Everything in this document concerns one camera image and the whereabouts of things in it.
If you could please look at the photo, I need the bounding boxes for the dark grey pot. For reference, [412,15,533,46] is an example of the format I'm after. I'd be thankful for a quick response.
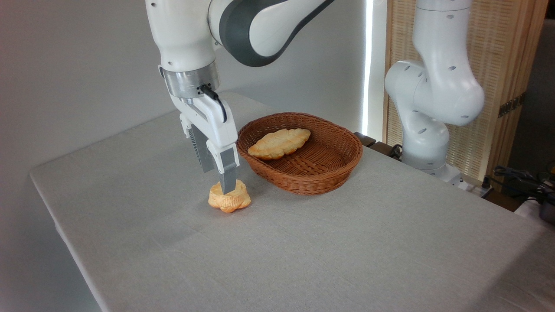
[539,200,555,224]

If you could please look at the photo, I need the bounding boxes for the long braided bread loaf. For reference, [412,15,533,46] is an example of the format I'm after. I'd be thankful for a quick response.
[247,128,312,161]

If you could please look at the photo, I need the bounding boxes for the brown wicker basket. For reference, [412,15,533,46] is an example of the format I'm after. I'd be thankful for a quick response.
[236,112,364,196]

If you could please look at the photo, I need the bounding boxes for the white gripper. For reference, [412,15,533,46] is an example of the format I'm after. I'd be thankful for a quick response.
[169,94,240,195]

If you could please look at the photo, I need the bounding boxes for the black cable bundle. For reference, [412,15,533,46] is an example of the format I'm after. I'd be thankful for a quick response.
[482,162,555,205]

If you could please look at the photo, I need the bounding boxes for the round bread bun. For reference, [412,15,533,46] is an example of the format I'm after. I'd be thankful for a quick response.
[208,179,252,214]

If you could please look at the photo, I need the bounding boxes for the dark wooden side table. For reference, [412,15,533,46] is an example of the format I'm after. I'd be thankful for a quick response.
[354,131,405,161]

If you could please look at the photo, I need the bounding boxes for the woven wooden folding screen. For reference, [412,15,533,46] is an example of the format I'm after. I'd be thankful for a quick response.
[383,0,549,182]

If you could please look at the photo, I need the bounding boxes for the grey tablecloth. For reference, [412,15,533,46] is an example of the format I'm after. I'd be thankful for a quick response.
[29,92,555,312]

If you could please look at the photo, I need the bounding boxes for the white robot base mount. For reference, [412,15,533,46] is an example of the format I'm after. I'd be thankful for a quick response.
[427,164,493,198]

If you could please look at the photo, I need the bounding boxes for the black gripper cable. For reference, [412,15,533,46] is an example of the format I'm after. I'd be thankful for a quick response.
[200,84,228,124]

